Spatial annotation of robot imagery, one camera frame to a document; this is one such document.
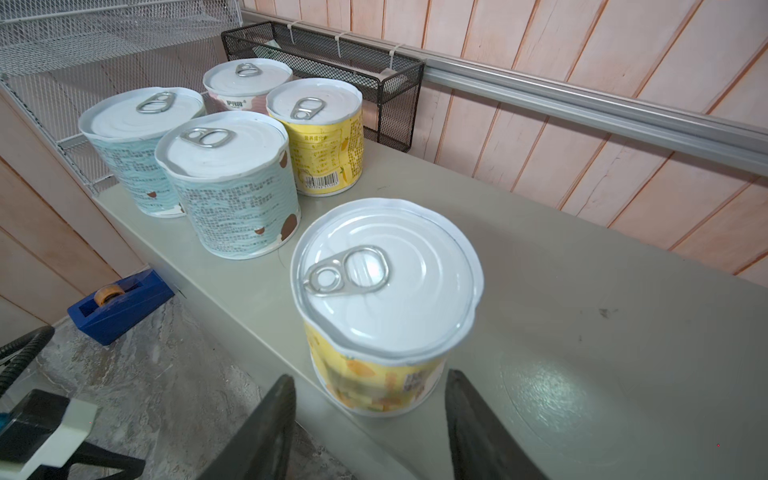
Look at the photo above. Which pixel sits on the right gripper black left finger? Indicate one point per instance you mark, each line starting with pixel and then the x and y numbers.
pixel 261 448

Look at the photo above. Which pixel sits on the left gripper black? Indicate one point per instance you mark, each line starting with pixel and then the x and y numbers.
pixel 125 467

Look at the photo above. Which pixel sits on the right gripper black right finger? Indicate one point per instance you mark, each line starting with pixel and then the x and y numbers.
pixel 480 445

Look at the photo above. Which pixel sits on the blue can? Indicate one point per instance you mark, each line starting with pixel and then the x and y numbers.
pixel 233 174

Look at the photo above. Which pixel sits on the teal labelled can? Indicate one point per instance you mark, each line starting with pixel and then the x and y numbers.
pixel 125 130

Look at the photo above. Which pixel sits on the yellow labelled can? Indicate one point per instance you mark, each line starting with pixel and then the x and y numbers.
pixel 323 119

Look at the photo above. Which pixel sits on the pink labelled can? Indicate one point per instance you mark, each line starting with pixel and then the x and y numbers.
pixel 243 84

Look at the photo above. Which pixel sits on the blue tape dispenser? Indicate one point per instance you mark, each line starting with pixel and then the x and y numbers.
pixel 114 309

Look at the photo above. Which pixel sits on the grey metal cabinet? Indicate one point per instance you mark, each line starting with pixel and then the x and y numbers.
pixel 604 358

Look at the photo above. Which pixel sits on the black mesh basket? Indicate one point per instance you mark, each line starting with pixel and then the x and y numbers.
pixel 389 81

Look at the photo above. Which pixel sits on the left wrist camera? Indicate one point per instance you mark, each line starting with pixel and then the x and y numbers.
pixel 43 429

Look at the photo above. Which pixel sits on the white wire mesh shelf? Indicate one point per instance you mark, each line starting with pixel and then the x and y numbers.
pixel 59 58

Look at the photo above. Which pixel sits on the horizontal aluminium wall rail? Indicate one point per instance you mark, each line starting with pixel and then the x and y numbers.
pixel 404 26

